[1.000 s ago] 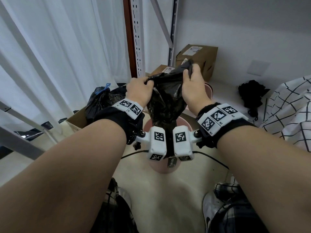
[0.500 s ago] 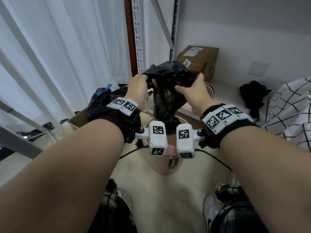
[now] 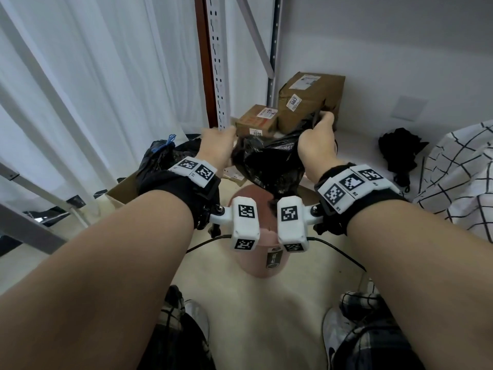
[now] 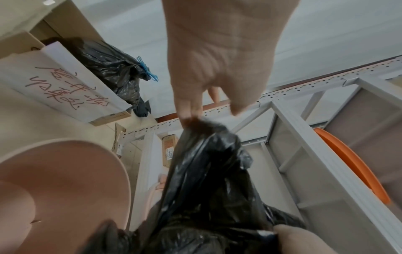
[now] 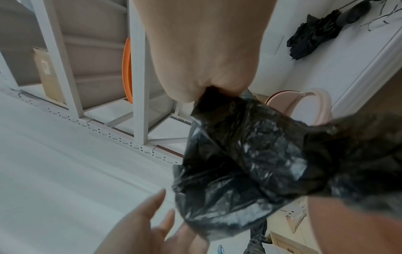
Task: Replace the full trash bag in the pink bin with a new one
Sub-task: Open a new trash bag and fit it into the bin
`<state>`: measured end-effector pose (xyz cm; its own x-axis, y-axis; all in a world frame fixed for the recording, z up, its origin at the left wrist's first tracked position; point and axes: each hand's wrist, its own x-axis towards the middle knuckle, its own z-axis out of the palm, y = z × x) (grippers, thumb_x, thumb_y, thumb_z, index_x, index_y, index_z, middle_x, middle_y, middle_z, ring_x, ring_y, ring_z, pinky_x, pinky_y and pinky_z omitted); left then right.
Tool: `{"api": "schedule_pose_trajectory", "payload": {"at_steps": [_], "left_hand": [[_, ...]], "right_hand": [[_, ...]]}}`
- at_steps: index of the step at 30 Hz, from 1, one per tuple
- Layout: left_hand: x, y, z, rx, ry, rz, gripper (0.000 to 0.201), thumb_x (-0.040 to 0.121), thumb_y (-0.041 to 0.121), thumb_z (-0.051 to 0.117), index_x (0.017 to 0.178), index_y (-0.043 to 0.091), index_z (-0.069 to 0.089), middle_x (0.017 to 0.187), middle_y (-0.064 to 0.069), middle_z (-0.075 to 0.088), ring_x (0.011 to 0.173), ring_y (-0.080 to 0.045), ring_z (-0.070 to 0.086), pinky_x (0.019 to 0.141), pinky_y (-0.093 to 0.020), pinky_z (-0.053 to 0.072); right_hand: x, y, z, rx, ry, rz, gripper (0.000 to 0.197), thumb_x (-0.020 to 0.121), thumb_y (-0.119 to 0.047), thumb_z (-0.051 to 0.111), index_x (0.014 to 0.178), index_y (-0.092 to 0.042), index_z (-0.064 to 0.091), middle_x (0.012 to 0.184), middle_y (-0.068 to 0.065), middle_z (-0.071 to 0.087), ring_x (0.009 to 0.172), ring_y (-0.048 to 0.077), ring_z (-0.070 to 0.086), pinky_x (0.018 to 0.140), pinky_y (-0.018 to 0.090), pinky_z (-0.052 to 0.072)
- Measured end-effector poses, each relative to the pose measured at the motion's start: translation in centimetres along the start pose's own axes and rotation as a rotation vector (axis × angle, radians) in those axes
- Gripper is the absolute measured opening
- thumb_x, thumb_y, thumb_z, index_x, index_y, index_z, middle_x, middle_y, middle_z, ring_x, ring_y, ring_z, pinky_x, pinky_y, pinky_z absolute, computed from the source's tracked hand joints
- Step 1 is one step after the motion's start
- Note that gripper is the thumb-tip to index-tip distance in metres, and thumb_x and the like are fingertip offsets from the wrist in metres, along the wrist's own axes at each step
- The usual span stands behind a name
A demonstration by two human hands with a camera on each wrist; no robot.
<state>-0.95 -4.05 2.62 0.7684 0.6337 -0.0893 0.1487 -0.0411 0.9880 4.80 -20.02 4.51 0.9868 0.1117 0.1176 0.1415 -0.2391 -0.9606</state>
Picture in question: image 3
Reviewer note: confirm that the person's right hand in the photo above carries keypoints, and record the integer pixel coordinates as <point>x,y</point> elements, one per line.
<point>321,150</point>

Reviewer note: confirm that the person's left hand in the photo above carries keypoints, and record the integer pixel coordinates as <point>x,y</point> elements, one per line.
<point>215,148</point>

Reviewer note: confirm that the glossy black trash bag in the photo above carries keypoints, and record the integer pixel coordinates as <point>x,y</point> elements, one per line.
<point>269,161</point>

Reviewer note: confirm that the pink trash bin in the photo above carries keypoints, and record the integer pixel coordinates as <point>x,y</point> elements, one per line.
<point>254,265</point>

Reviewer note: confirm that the person's left forearm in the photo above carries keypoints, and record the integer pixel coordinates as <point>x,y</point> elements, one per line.
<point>84,285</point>

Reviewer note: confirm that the person's right forearm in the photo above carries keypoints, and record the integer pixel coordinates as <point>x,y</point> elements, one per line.
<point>423,285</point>

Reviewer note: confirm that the black white marker wristband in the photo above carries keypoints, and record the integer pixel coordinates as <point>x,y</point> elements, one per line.
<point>346,184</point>
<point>196,169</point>

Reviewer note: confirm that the flat cardboard piece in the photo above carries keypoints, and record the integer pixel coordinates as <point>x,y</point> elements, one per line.
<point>233,175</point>

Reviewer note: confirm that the small brown cardboard box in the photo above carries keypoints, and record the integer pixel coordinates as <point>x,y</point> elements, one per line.
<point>246,121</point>

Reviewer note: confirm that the large brown cardboard box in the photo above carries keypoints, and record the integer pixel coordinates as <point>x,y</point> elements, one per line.
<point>327,92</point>

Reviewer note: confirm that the white metal shelf rack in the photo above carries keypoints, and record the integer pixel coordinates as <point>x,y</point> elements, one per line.
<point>219,53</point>

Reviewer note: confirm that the white sheer curtain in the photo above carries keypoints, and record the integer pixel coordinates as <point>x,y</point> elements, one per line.
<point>115,73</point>

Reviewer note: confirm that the white sneaker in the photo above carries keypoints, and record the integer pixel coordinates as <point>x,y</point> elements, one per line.
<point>335,331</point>
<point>198,315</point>

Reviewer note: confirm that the black glossy board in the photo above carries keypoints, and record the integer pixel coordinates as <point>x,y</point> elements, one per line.
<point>50,217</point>

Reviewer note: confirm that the black white plaid trousers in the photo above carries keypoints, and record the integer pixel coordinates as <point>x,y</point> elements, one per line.
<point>173,342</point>

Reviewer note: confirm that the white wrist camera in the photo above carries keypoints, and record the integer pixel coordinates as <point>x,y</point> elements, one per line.
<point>244,227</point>
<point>290,231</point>

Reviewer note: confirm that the white wall plate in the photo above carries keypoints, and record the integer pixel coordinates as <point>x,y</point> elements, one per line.
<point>408,107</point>

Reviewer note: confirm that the white metal frame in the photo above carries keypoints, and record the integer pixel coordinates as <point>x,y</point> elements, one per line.
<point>23,227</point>

